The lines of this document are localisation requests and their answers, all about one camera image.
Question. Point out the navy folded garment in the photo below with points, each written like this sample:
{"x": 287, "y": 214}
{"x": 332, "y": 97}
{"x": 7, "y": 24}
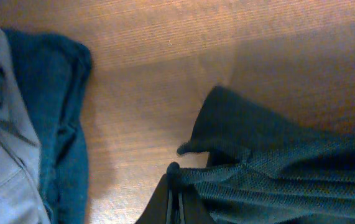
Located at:
{"x": 52, "y": 72}

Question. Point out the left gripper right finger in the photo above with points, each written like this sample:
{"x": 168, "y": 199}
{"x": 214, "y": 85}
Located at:
{"x": 191, "y": 209}

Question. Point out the black t-shirt with logo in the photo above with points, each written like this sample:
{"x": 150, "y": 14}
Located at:
{"x": 264, "y": 169}

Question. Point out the grey folded garment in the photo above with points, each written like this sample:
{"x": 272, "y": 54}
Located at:
{"x": 20, "y": 201}

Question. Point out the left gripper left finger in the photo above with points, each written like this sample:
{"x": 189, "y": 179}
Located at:
{"x": 159, "y": 207}

